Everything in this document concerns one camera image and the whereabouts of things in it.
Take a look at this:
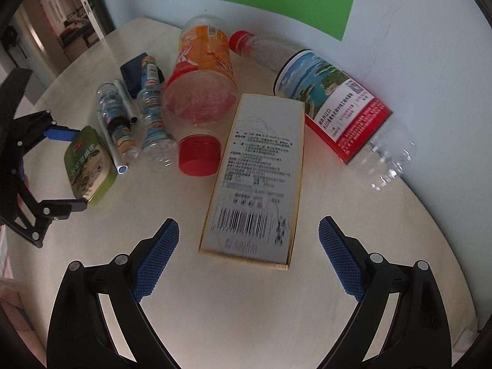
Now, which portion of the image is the white marker blue cap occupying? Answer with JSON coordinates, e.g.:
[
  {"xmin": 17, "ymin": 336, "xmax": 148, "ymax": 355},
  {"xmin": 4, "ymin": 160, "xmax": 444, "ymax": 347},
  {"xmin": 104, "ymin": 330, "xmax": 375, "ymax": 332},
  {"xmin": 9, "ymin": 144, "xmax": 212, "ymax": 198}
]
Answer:
[{"xmin": 97, "ymin": 116, "xmax": 129, "ymax": 175}]

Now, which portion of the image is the white marker black cap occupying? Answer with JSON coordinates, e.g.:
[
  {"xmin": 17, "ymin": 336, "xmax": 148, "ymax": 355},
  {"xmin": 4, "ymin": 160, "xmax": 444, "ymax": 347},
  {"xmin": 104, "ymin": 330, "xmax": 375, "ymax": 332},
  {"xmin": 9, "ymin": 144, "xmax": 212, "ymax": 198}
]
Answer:
[{"xmin": 114, "ymin": 78, "xmax": 138, "ymax": 125}]

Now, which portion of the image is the green tin box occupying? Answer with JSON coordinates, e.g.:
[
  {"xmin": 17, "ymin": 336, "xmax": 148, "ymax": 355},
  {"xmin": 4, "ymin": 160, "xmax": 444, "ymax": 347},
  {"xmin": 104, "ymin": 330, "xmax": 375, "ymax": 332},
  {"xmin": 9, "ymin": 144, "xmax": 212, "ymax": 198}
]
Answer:
[{"xmin": 63, "ymin": 126, "xmax": 117, "ymax": 205}]

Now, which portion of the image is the small crushed water bottle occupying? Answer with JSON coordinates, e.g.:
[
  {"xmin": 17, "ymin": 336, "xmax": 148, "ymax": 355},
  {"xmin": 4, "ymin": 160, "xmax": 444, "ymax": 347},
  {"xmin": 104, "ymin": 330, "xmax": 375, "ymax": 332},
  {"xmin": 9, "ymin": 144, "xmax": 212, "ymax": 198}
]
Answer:
[{"xmin": 97, "ymin": 82, "xmax": 138, "ymax": 161}]

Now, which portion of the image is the dark blue board eraser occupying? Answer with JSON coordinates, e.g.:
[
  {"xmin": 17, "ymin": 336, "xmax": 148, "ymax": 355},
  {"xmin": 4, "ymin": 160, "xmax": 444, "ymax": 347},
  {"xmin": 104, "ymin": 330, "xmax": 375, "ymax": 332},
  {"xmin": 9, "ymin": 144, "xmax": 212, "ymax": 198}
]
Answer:
[{"xmin": 120, "ymin": 53, "xmax": 165, "ymax": 99}]

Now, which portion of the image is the small clear water bottle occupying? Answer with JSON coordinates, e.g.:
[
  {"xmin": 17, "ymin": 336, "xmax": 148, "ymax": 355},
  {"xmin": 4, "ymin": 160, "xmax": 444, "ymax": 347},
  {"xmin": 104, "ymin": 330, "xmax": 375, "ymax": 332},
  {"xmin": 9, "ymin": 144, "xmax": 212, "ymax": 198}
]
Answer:
[{"xmin": 137, "ymin": 55, "xmax": 177, "ymax": 173}]

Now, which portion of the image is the red bottle cap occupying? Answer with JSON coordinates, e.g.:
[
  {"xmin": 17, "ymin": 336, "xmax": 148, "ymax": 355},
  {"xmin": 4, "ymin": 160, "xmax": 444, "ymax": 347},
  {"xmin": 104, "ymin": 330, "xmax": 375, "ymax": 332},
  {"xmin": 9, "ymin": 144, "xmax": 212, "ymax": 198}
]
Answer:
[{"xmin": 178, "ymin": 134, "xmax": 221, "ymax": 177}]

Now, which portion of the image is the orange label plastic bottle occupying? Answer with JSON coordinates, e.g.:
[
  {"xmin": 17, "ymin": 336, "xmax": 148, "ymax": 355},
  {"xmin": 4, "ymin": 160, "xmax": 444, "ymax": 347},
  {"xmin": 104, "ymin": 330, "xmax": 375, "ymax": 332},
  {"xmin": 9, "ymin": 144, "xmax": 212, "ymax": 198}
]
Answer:
[{"xmin": 161, "ymin": 14, "xmax": 240, "ymax": 133}]

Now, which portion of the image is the grey cardboard box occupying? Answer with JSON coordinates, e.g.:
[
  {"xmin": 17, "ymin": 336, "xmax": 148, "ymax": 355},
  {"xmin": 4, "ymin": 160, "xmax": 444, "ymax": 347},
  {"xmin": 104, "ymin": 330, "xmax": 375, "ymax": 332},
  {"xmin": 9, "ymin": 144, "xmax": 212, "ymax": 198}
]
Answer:
[{"xmin": 199, "ymin": 93, "xmax": 305, "ymax": 270}]

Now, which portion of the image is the large clear landscape-label bottle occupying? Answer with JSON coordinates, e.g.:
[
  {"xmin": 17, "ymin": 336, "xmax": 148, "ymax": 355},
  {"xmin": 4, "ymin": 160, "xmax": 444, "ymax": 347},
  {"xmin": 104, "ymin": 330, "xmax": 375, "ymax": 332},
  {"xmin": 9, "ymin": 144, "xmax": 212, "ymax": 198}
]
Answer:
[{"xmin": 229, "ymin": 30, "xmax": 415, "ymax": 191}]

